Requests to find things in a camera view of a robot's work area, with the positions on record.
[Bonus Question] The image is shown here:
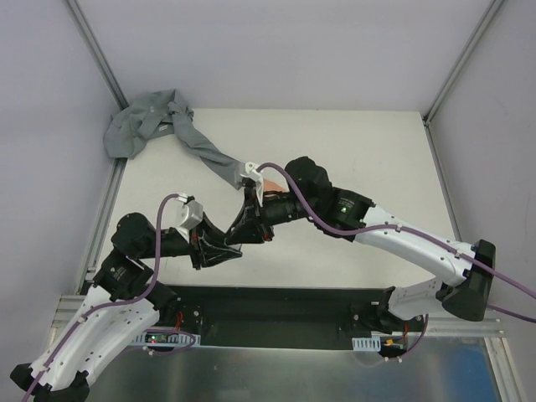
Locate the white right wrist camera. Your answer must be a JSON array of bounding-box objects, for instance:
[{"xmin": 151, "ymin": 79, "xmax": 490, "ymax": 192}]
[{"xmin": 240, "ymin": 162, "xmax": 264, "ymax": 207}]

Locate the mannequin hand with pink nails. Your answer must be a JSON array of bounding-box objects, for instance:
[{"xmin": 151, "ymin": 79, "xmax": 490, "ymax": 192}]
[{"xmin": 263, "ymin": 180, "xmax": 288, "ymax": 197}]

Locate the white cable duct right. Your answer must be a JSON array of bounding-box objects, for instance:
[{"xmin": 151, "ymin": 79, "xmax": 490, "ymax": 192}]
[{"xmin": 352, "ymin": 336, "xmax": 382, "ymax": 353}]

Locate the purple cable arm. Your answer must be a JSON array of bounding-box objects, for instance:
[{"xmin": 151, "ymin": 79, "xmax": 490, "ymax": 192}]
[
  {"xmin": 255, "ymin": 162, "xmax": 536, "ymax": 323},
  {"xmin": 19, "ymin": 193, "xmax": 198, "ymax": 402}
]

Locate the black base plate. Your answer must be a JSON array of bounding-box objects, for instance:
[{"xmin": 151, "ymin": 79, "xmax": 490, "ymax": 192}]
[{"xmin": 79, "ymin": 282, "xmax": 428, "ymax": 357}]

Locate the white cable duct left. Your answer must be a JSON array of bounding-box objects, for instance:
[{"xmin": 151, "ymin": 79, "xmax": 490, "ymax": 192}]
[{"xmin": 129, "ymin": 331, "xmax": 201, "ymax": 348}]

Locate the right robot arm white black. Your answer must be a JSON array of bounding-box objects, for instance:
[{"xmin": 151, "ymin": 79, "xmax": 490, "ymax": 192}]
[{"xmin": 225, "ymin": 157, "xmax": 496, "ymax": 333}]

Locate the aluminium frame post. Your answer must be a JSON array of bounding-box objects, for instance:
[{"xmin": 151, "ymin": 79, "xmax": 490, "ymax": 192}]
[
  {"xmin": 422, "ymin": 0, "xmax": 508, "ymax": 127},
  {"xmin": 64, "ymin": 0, "xmax": 129, "ymax": 110}
]

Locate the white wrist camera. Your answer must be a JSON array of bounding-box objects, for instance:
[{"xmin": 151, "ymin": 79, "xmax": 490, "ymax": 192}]
[
  {"xmin": 240, "ymin": 162, "xmax": 264, "ymax": 207},
  {"xmin": 174, "ymin": 193, "xmax": 204, "ymax": 243}
]

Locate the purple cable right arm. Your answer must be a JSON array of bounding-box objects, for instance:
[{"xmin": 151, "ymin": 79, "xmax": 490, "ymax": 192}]
[{"xmin": 255, "ymin": 162, "xmax": 536, "ymax": 323}]

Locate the aluminium frame post right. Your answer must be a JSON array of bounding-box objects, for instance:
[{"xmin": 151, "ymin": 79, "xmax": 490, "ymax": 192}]
[{"xmin": 422, "ymin": 0, "xmax": 508, "ymax": 127}]

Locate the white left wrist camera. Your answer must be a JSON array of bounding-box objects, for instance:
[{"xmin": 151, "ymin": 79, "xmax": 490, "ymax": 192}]
[{"xmin": 174, "ymin": 193, "xmax": 204, "ymax": 243}]

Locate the aluminium frame post left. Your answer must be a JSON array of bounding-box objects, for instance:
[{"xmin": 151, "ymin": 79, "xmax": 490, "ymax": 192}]
[{"xmin": 64, "ymin": 0, "xmax": 129, "ymax": 110}]

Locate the grey shirt with sleeve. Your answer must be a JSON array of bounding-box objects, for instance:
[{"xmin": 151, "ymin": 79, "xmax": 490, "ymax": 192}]
[{"xmin": 103, "ymin": 90, "xmax": 244, "ymax": 189}]

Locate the white cable duct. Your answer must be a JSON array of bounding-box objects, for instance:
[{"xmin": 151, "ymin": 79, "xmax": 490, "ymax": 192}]
[
  {"xmin": 129, "ymin": 331, "xmax": 201, "ymax": 348},
  {"xmin": 352, "ymin": 336, "xmax": 382, "ymax": 353}
]

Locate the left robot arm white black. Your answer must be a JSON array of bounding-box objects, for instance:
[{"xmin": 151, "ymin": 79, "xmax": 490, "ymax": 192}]
[{"xmin": 10, "ymin": 213, "xmax": 242, "ymax": 401}]

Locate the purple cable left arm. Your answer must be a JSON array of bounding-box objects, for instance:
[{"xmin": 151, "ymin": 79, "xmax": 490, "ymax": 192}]
[{"xmin": 19, "ymin": 193, "xmax": 198, "ymax": 402}]

